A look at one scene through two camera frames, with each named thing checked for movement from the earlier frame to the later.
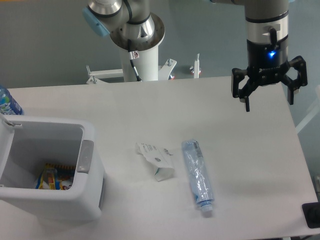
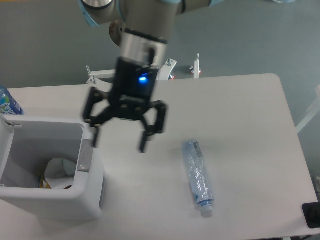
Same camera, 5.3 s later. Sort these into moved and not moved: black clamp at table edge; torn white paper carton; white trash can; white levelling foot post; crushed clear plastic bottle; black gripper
Moved: torn white paper carton; black gripper
Not moved: crushed clear plastic bottle; black clamp at table edge; white levelling foot post; white trash can
